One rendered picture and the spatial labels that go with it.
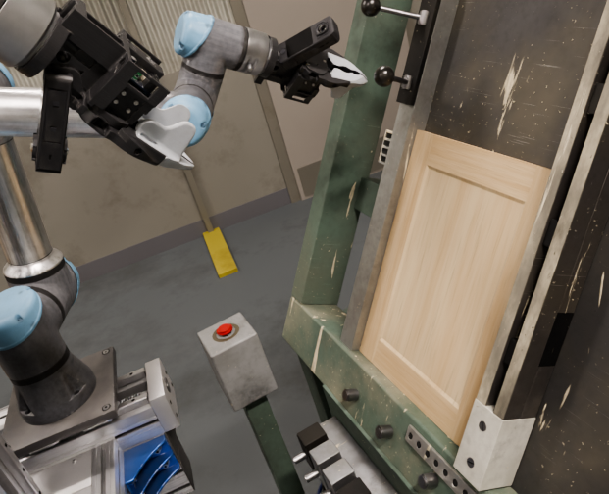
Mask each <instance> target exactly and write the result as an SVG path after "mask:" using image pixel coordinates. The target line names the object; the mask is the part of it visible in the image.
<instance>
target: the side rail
mask: <svg viewBox="0 0 609 494"><path fill-rule="evenodd" d="M361 2H362V0H357V2H356V7H355V11H354V16H353V20H352V25H351V28H350V33H349V37H348V42H347V46H346V51H345V55H344V57H345V59H346V60H348V61H349V62H351V63H352V64H353V65H354V66H355V67H356V68H357V69H358V70H360V71H361V72H362V73H363V75H364V76H365V77H366V78H367V83H366V84H365V85H363V86H360V87H355V88H352V89H350V90H349V91H348V92H347V93H345V94H344V95H343V96H342V97H340V98H338V99H334V104H333V108H332V112H331V117H330V125H329V129H328V134H327V138H326V143H325V147H324V152H323V156H322V160H321V164H320V169H319V173H318V178H317V182H316V187H315V191H314V196H313V200H312V205H311V209H310V214H309V218H308V222H307V226H306V231H305V235H304V239H303V244H302V248H301V253H300V257H299V262H298V266H297V271H296V275H295V279H294V283H293V288H292V292H291V295H292V296H293V297H294V298H295V299H296V300H297V301H298V302H299V303H300V304H320V305H337V303H338V299H339V295H340V291H341V287H342V283H343V280H344V276H345V272H346V268H347V264H348V260H349V256H350V252H351V248H352V244H353V240H354V236H355V232H356V228H357V223H358V220H359V216H360V211H358V210H357V209H355V208H354V206H355V202H356V198H357V194H358V190H359V185H360V181H361V177H369V176H370V172H371V168H372V164H373V160H374V157H375V153H376V149H377V144H378V140H379V136H380V132H381V125H382V121H383V117H384V113H385V109H386V105H387V101H388V97H389V93H390V89H391V85H392V84H391V85H390V86H387V87H381V86H378V85H377V84H376V83H375V81H374V73H375V70H376V69H377V68H378V67H380V66H390V67H391V68H392V69H393V70H394V73H395V70H396V66H397V61H398V57H399V53H400V49H401V45H402V41H403V37H404V33H405V29H406V25H407V22H408V18H407V17H403V16H398V15H394V14H390V13H386V12H381V11H379V12H378V13H377V14H376V15H375V16H373V17H367V16H365V15H364V14H363V13H362V11H361ZM380 2H381V6H385V7H389V8H393V9H398V10H402V11H407V12H410V10H411V6H412V2H413V0H380Z"/></svg>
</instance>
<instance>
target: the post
mask: <svg viewBox="0 0 609 494"><path fill-rule="evenodd" d="M243 409H244V412H245V414H246V415H247V418H248V420H249V422H250V425H251V427H252V429H253V432H254V434H255V436H256V439H257V441H258V444H259V446H260V448H261V451H262V453H263V455H264V458H265V460H266V462H267V465H268V467H269V469H270V472H271V474H272V476H273V479H274V481H275V483H276V486H277V488H278V490H279V494H305V492H304V489H303V487H302V484H301V482H300V479H299V477H298V474H297V472H296V469H295V467H294V464H293V462H292V460H291V458H290V455H289V453H288V450H287V448H286V445H285V443H284V440H283V438H282V435H281V433H280V430H279V426H278V424H277V421H276V419H275V416H274V413H273V411H272V408H271V406H270V403H269V401H268V398H267V396H264V397H262V398H260V399H258V400H257V401H255V402H253V403H251V404H249V405H247V406H246V407H244V408H243Z"/></svg>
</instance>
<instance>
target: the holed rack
mask: <svg viewBox="0 0 609 494"><path fill-rule="evenodd" d="M405 440H406V441H407V442H408V443H409V444H410V445H411V446H412V447H413V448H414V449H415V450H416V452H417V453H418V454H419V455H420V456H421V457H422V458H423V459H424V460H425V461H426V462H427V463H428V464H429V466H430V467H431V468H432V469H433V470H434V471H435V472H436V473H437V474H438V475H439V476H440V477H441V478H442V480H443V481H444V482H445V483H446V484H447V485H448V486H449V487H450V488H451V489H452V490H453V491H454V492H455V493H456V494H479V493H478V492H477V491H476V490H475V489H474V488H473V487H472V486H471V485H470V484H469V483H468V482H467V481H466V480H465V479H464V478H463V477H462V476H461V475H460V474H459V473H458V472H457V471H456V470H455V469H454V468H453V467H452V466H450V465H449V464H448V463H447V462H446V460H445V459H444V458H443V457H442V456H441V455H440V454H439V453H438V452H437V451H436V450H435V449H434V448H433V446H432V445H431V444H430V443H429V442H428V441H427V440H426V439H425V438H424V437H423V436H422V435H421V434H420V433H419V432H418V431H417V430H416V429H415V428H414V427H413V426H412V425H409V426H408V429H407V433H406V436H405Z"/></svg>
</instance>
